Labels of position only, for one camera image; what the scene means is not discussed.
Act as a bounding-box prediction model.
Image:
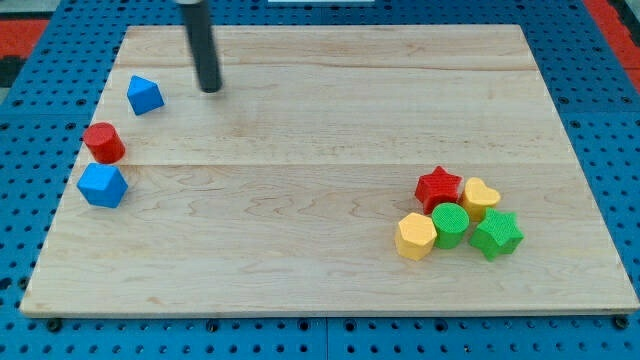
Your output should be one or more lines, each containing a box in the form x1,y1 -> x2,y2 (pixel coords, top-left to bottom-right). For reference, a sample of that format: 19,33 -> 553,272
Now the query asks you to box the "green cylinder block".
431,203 -> 470,249

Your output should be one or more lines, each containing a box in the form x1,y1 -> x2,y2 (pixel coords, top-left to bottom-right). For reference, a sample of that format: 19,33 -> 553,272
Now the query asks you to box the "yellow hexagon block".
394,213 -> 437,261

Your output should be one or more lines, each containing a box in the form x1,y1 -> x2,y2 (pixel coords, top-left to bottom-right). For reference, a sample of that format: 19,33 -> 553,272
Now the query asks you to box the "red star block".
414,166 -> 463,215

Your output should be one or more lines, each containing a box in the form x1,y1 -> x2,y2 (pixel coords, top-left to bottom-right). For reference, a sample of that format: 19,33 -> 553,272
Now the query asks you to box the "green star block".
469,208 -> 524,262

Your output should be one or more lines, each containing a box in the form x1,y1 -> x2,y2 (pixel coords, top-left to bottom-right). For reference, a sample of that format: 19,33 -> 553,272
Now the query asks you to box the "blue hexagon block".
76,163 -> 128,208

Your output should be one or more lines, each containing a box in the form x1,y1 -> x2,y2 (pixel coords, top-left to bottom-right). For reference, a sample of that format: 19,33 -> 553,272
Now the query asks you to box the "yellow heart block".
459,177 -> 501,222

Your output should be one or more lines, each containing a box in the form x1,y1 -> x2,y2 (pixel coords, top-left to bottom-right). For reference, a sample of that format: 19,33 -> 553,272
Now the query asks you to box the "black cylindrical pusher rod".
176,0 -> 222,93

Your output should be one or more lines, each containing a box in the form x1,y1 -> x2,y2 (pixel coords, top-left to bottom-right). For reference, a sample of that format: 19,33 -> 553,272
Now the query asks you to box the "red cylinder block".
83,122 -> 126,164

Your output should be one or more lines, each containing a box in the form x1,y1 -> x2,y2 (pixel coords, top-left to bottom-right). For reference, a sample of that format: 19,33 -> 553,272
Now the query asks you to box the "blue triangle block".
126,75 -> 164,115

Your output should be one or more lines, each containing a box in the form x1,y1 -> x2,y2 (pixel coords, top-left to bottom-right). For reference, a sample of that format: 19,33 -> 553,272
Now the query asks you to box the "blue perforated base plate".
1,0 -> 639,359

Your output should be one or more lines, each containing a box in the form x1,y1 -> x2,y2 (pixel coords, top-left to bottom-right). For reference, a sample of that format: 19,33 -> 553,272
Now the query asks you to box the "wooden board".
20,25 -> 639,319

